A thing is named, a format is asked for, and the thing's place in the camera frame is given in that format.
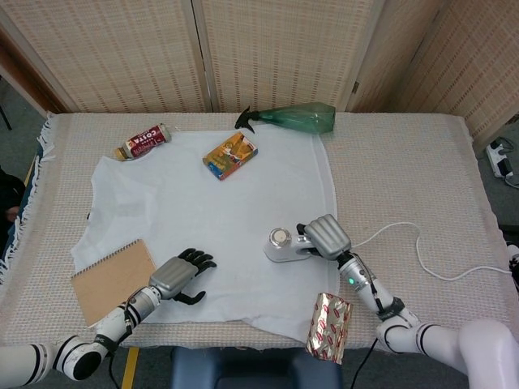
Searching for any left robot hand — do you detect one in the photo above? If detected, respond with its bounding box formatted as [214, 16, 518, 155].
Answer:
[148, 247, 218, 306]

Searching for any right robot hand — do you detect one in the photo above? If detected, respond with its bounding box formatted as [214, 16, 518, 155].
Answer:
[295, 214, 354, 262]

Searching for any white handheld steam iron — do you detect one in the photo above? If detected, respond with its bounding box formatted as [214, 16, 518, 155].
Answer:
[264, 227, 322, 264]

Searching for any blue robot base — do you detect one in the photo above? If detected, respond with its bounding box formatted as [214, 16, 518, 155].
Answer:
[169, 345, 344, 389]

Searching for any white cloth towel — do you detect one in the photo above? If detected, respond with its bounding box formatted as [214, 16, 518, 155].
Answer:
[71, 129, 340, 340]

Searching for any brown spiral notebook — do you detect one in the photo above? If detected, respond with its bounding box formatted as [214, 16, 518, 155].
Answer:
[71, 238, 158, 328]

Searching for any golden Lipton foil bag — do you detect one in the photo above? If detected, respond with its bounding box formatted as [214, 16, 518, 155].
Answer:
[303, 291, 355, 366]

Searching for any beige woven table cover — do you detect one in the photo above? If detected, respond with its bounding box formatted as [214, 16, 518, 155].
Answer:
[0, 111, 513, 354]

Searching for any green plastic spray bottle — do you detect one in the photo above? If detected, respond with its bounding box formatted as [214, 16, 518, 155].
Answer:
[234, 102, 337, 135]

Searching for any colourful cardboard box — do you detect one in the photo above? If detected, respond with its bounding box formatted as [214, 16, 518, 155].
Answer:
[202, 130, 261, 182]

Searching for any Costa coffee bottle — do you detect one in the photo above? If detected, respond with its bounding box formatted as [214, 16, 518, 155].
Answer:
[113, 122, 172, 163]

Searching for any white power strip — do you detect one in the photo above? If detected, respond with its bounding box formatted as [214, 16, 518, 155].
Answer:
[485, 137, 519, 179]

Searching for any woven folding screen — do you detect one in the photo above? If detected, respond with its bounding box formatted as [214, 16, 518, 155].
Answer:
[0, 0, 519, 141]

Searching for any white cable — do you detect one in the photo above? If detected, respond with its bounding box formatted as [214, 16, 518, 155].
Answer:
[351, 221, 513, 282]

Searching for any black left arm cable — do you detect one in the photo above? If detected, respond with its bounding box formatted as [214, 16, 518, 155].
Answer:
[105, 307, 135, 389]

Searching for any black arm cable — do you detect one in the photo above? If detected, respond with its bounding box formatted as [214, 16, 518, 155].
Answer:
[105, 307, 135, 389]
[347, 254, 403, 389]

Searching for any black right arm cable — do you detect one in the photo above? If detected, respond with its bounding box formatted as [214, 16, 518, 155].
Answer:
[347, 254, 403, 389]

